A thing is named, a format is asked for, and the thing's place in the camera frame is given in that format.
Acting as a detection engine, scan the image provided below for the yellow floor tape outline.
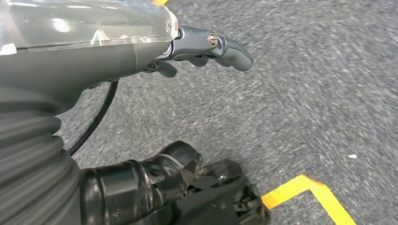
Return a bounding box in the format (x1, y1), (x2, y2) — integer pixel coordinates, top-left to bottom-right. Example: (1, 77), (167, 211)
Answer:
(261, 173), (358, 225)

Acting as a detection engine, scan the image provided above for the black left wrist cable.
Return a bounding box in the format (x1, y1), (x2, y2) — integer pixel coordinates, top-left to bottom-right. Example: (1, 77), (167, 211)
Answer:
(68, 80), (120, 157)

